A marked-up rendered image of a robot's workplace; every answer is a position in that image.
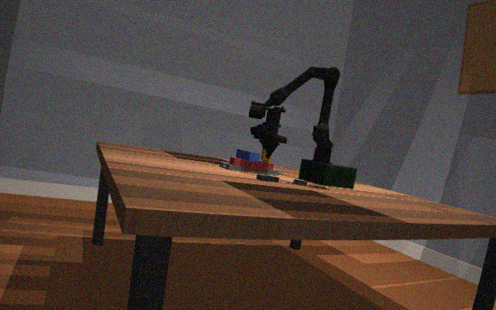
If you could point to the blue rectangular plate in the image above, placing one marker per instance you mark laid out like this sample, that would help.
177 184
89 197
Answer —
246 155

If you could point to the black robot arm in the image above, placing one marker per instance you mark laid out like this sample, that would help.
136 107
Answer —
323 151

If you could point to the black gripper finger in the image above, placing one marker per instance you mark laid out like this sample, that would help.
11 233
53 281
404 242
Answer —
271 146
263 144

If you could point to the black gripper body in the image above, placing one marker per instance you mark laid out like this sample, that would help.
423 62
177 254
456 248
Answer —
272 136

